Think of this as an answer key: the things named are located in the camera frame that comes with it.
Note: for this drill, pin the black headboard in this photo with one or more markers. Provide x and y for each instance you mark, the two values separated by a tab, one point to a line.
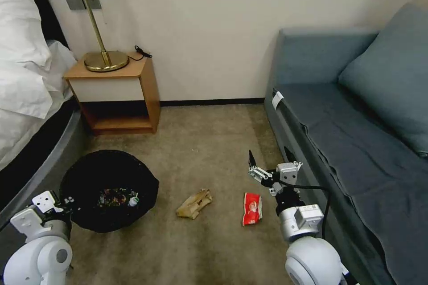
55	21

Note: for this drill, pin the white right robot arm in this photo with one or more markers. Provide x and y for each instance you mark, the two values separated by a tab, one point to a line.
311	258

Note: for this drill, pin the red crumpled wrapper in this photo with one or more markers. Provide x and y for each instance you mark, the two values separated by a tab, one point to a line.
251	210

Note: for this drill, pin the wooden nightstand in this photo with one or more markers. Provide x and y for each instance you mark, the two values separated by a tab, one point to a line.
110	88

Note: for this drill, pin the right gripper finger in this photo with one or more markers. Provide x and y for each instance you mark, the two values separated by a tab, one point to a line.
288	155
258	173

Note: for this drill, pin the blue grey sofa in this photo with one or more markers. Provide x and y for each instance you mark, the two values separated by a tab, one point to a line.
351	151

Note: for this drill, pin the blue grey cushion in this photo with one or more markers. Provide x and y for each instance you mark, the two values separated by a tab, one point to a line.
394	74

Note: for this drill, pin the crumpled tan paper bag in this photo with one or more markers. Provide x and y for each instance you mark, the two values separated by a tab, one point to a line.
195	203

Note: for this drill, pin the grey bed base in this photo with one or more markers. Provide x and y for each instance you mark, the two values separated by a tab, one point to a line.
40	168

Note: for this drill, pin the grey wall switch plate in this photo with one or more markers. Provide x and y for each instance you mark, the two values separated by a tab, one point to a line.
75	3

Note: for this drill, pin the white sofa label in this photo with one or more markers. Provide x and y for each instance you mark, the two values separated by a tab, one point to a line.
277	98

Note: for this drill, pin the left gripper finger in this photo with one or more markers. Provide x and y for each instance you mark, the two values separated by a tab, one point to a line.
65	210
69	199

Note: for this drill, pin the colourful wrappers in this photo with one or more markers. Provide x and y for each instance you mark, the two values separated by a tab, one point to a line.
112	197

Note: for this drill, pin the black baseboard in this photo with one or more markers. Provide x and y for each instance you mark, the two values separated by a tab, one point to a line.
210	101

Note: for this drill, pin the brass lamp with grey shade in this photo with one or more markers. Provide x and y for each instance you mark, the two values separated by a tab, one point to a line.
107	63

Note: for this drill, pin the small white green bottle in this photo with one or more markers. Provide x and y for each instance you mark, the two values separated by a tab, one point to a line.
133	201

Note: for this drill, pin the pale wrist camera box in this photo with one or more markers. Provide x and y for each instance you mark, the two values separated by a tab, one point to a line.
288	173
44	199

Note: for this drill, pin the black trash bin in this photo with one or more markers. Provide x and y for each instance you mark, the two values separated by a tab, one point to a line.
83	178

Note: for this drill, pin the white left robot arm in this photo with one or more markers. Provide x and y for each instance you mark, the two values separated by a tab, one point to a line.
36	258

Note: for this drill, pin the white pillow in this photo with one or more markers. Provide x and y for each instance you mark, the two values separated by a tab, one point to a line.
20	24

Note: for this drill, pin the white duvet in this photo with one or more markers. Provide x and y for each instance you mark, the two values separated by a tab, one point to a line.
23	98

